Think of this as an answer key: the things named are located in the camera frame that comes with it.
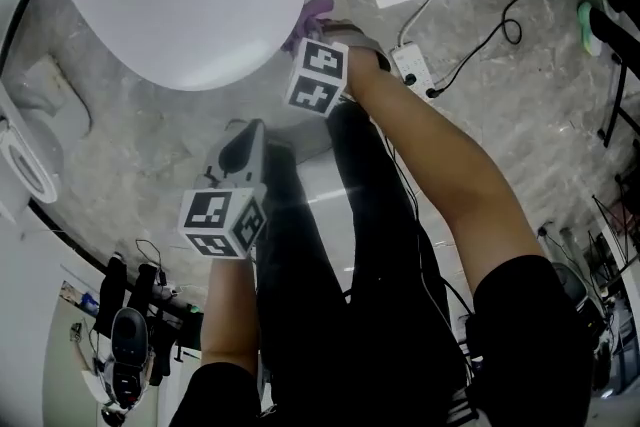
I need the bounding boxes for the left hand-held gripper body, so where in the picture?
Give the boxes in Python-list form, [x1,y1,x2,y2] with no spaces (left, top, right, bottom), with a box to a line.
[177,117,270,261]

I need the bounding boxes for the large white power strip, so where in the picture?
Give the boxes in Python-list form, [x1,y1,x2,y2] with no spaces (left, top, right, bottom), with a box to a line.
[390,41,437,100]

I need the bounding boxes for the black power adapter cable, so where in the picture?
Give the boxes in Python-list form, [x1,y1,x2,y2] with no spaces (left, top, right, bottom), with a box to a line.
[427,0,570,100]

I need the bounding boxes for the person's left forearm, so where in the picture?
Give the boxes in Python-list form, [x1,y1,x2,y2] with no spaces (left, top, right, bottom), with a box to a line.
[199,257,262,371]

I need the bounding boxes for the purple cleaning cloth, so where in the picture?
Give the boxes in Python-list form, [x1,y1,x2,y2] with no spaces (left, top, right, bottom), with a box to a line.
[281,0,335,55]

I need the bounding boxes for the black metal stand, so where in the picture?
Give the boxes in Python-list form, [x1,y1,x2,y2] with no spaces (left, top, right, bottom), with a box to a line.
[596,53,640,150]

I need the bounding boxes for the white tankless toilet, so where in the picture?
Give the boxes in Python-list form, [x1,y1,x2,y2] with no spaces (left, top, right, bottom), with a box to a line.
[38,0,310,92]

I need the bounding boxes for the white toilet with raised lid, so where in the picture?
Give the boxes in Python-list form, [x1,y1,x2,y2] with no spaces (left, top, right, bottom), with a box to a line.
[0,53,95,219]

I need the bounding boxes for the person's black shirt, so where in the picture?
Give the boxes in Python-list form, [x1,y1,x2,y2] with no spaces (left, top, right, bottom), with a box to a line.
[169,253,597,427]

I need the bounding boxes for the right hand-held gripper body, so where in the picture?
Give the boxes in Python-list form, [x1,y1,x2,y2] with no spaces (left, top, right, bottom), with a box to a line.
[283,18,393,117]

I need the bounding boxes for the person's right forearm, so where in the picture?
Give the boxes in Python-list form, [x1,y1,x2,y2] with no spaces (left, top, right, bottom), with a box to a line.
[343,48,547,297]

